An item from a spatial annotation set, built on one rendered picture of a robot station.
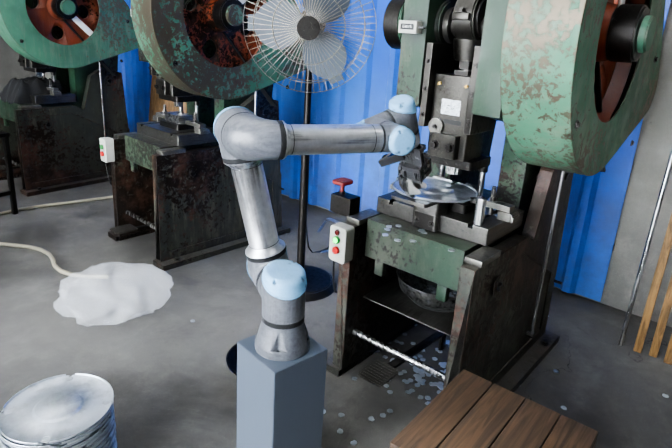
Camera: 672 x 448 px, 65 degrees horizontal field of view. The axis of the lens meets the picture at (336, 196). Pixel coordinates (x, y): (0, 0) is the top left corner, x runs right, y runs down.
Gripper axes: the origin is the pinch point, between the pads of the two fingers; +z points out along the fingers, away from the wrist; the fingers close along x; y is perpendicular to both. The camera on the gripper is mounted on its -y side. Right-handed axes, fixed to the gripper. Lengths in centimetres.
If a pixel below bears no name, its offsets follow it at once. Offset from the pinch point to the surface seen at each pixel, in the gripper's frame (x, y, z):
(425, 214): 4.8, 1.4, 12.2
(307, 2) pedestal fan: 54, -77, -41
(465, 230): 6.0, 15.5, 15.5
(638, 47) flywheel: 41, 53, -36
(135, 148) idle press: 4, -185, 24
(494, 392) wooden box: -35, 43, 33
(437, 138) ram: 21.5, -0.8, -8.1
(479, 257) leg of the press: -4.2, 25.4, 14.7
